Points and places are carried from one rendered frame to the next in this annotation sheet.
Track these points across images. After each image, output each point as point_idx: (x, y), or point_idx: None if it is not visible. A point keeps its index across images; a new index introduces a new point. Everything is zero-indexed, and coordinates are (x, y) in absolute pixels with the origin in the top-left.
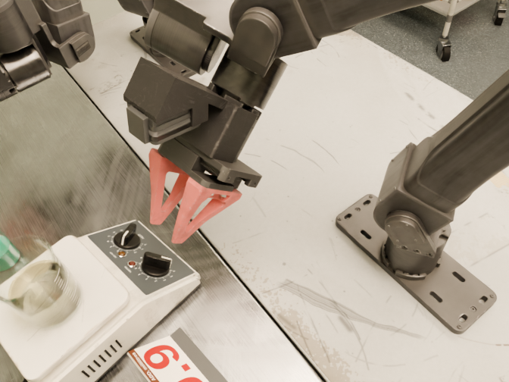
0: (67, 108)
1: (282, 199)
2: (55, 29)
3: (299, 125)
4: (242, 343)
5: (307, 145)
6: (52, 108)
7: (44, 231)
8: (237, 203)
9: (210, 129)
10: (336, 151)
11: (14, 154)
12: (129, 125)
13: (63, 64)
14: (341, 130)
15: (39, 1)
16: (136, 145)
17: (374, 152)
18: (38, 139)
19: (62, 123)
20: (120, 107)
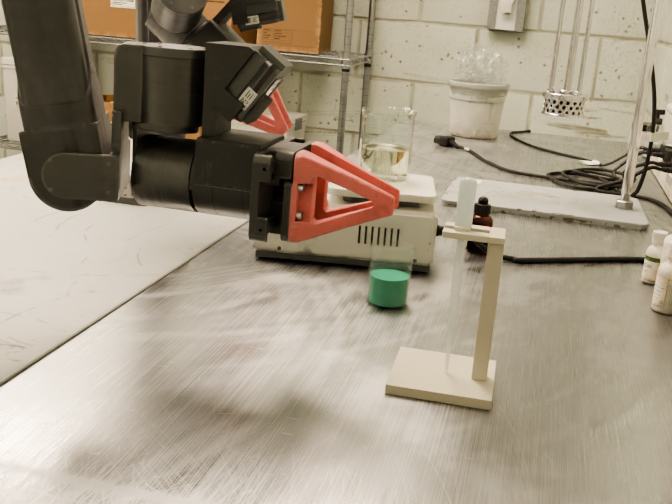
0: (93, 362)
1: (138, 221)
2: (109, 121)
3: (10, 227)
4: None
5: (46, 221)
6: (106, 376)
7: (327, 296)
8: (165, 233)
9: (237, 36)
10: (44, 212)
11: (253, 361)
12: (283, 13)
13: (128, 175)
14: (6, 213)
15: (96, 81)
16: (131, 289)
17: (33, 202)
18: (199, 356)
19: (138, 352)
20: (53, 321)
